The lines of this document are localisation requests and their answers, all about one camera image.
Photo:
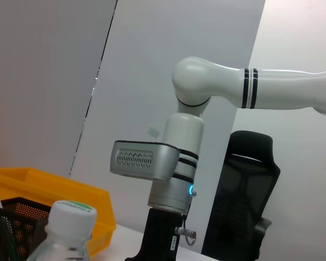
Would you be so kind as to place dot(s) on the clear green-label water bottle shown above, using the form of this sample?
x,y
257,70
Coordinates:
x,y
68,225

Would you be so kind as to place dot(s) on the black mesh-back office chair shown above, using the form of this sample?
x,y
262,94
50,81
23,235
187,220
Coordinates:
x,y
244,195

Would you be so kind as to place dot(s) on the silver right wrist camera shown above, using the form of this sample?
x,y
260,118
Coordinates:
x,y
141,160

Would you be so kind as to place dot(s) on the black mesh pen holder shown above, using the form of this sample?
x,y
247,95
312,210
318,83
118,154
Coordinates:
x,y
13,225

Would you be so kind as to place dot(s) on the yellow plastic bin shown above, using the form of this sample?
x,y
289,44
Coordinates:
x,y
70,190

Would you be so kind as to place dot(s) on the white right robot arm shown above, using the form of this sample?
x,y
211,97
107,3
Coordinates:
x,y
190,79

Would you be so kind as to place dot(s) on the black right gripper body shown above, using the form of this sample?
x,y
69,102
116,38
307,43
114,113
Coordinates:
x,y
159,233

